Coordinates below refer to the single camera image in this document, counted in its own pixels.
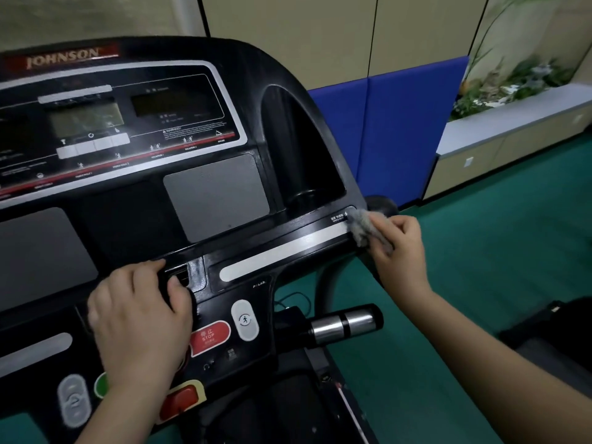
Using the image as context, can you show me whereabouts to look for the grey oval button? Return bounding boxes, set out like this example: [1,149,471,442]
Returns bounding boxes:
[57,374,92,429]

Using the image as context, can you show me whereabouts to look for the person's left forearm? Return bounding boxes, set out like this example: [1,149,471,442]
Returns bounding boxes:
[74,376,186,444]

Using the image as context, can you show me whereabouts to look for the black treadmill console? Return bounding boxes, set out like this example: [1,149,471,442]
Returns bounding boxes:
[0,37,401,444]

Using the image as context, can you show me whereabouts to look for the narrow blue wall pad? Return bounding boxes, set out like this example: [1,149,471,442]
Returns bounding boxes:
[307,77,371,182]

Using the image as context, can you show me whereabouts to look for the person's right hand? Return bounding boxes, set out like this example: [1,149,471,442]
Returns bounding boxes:
[367,213,434,311]

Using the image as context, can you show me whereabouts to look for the white oval button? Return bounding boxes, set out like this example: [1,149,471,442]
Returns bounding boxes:
[231,299,261,343]

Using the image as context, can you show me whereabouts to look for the grey cleaning cloth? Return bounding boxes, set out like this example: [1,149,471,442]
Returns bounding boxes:
[347,209,395,253]

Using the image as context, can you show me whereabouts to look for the red safety key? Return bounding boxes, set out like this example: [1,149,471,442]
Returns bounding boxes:
[159,380,208,424]

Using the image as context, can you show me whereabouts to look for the green plants with white flowers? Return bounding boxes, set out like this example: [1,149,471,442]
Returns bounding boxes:
[450,0,580,122]

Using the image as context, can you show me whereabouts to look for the red stop button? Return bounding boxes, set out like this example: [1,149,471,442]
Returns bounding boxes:
[190,320,231,358]

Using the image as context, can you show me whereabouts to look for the person's right forearm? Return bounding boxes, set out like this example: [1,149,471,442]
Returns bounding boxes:
[392,289,592,444]

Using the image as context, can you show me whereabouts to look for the person's left hand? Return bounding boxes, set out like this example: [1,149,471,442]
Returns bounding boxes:
[87,259,195,391]

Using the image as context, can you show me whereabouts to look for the long beige planter cabinet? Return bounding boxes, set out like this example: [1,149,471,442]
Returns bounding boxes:
[423,83,592,202]

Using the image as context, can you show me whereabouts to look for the black cable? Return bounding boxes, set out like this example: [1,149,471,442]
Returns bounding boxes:
[273,291,315,316]

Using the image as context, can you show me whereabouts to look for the wide blue wall pad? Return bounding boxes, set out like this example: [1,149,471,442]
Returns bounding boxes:
[355,55,471,209]

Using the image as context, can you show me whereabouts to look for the black handlebar with silver grip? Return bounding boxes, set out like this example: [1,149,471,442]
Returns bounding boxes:
[275,303,385,350]

